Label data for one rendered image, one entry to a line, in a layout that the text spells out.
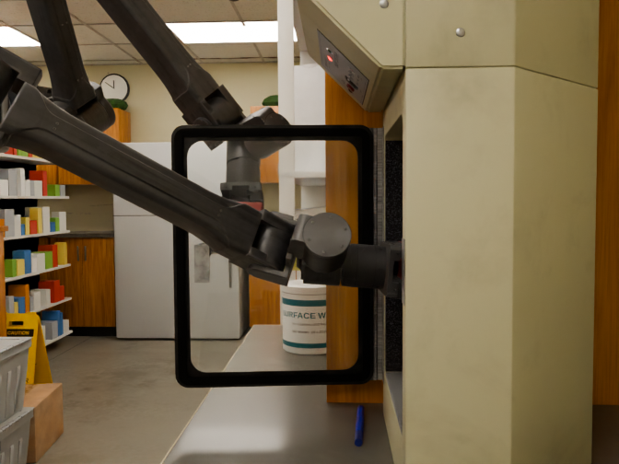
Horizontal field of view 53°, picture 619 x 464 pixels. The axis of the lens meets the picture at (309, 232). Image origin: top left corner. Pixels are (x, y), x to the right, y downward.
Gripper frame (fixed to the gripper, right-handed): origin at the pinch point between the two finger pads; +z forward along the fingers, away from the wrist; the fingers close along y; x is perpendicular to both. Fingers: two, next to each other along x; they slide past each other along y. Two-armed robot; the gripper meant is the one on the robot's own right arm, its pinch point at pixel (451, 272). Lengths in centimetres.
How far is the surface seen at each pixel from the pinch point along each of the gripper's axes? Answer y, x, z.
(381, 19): -17.6, -26.6, -13.7
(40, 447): 225, 120, -140
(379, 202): 14.3, -8.9, -8.6
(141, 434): 256, 121, -98
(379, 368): 14.8, 17.0, -6.3
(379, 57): -17.5, -22.8, -13.7
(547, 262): -13.0, -2.9, 7.2
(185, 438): 5.8, 26.8, -34.3
